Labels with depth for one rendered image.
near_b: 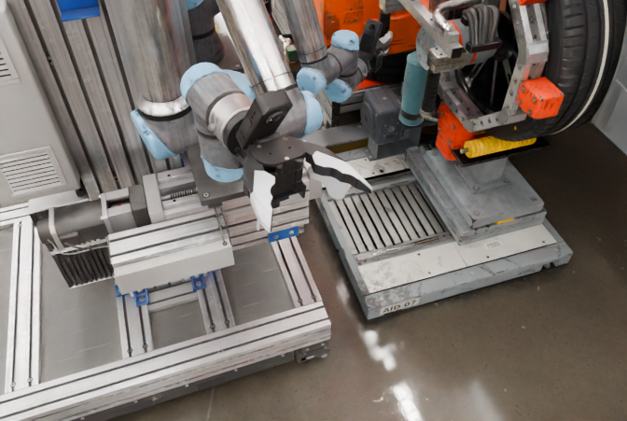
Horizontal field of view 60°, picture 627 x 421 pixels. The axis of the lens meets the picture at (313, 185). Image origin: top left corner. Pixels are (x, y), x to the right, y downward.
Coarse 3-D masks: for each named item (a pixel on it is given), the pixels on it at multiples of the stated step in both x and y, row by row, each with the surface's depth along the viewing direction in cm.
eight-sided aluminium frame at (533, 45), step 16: (432, 0) 182; (448, 0) 182; (512, 0) 142; (448, 16) 186; (512, 16) 143; (528, 16) 143; (528, 32) 140; (544, 32) 141; (528, 48) 140; (544, 48) 141; (528, 64) 142; (544, 64) 144; (448, 80) 190; (512, 80) 149; (448, 96) 186; (464, 96) 185; (512, 96) 151; (464, 112) 179; (480, 112) 179; (496, 112) 160; (512, 112) 153; (480, 128) 170
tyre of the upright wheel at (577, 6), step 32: (576, 0) 136; (608, 0) 138; (576, 32) 137; (608, 32) 140; (576, 64) 141; (608, 64) 145; (576, 96) 148; (512, 128) 168; (544, 128) 157; (576, 128) 170
